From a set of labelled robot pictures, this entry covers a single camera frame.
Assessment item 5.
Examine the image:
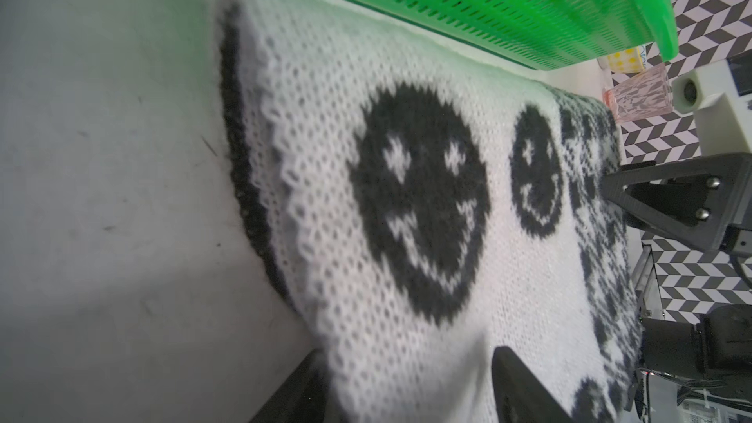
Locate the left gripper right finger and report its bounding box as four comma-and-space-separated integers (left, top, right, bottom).
491, 347, 573, 423

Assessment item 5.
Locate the pink transparent cup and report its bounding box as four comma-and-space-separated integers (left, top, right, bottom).
603, 63, 674, 123

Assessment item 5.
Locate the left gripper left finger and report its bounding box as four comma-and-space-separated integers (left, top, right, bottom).
250, 350, 329, 423

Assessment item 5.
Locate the smiley black white scarf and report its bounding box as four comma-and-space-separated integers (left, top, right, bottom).
215, 0, 642, 422

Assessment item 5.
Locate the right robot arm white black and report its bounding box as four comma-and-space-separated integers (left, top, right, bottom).
600, 153, 751, 401

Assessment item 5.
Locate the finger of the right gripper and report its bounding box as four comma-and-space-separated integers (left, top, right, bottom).
600, 153, 751, 256

